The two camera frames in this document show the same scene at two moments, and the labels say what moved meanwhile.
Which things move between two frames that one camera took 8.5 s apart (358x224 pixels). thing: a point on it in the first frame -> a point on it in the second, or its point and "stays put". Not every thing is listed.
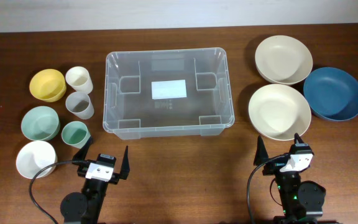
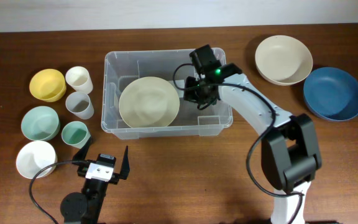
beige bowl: (278, 112) -> (148, 102)
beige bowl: (283, 60) stays put
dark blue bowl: (334, 94) stays put
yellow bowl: (48, 84) stays put
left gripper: (115, 177) stays put
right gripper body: (273, 166) -> (194, 91)
